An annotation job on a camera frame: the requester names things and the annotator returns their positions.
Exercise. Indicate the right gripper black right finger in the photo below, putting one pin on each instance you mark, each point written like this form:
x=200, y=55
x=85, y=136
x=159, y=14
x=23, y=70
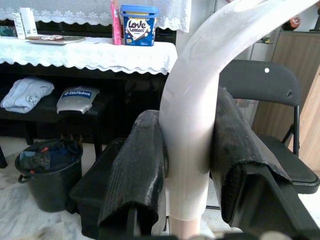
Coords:
x=230, y=140

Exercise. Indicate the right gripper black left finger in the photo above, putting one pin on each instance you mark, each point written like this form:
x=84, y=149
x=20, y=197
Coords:
x=135, y=175

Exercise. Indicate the black folding chair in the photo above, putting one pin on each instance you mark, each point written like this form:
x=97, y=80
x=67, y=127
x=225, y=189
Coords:
x=262, y=82

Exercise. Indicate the black piano bench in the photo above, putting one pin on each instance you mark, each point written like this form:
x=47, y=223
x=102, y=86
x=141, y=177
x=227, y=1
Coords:
x=100, y=117

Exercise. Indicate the black piano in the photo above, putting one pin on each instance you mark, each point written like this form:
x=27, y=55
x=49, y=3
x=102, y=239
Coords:
x=145, y=85

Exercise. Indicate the silver BitRobot cover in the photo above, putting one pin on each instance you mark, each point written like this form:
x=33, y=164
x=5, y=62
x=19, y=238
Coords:
x=75, y=100

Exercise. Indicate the low light wood cabinet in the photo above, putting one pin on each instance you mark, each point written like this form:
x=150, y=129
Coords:
x=287, y=62

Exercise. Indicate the red ornament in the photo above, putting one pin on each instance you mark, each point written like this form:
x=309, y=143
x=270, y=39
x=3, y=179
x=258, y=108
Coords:
x=294, y=23

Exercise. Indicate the white lace tablecloth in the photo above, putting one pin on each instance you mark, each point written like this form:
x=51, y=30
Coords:
x=75, y=53

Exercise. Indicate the pale blue folded cloth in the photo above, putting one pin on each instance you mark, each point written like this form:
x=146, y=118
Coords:
x=25, y=95

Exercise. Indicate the blue Love Letters tub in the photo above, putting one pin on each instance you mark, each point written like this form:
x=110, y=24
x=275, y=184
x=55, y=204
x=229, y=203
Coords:
x=140, y=25

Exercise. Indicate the pink bottle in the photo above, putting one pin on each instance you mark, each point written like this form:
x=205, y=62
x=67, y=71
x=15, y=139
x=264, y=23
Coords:
x=117, y=22

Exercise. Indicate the colourful picture book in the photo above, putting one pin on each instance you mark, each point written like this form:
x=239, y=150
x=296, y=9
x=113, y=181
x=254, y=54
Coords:
x=57, y=39

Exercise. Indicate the white lace piano cover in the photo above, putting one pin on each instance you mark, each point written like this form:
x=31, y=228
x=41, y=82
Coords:
x=75, y=10

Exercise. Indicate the white upright box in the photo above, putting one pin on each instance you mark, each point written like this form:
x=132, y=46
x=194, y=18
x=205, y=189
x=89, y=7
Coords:
x=28, y=21
x=18, y=26

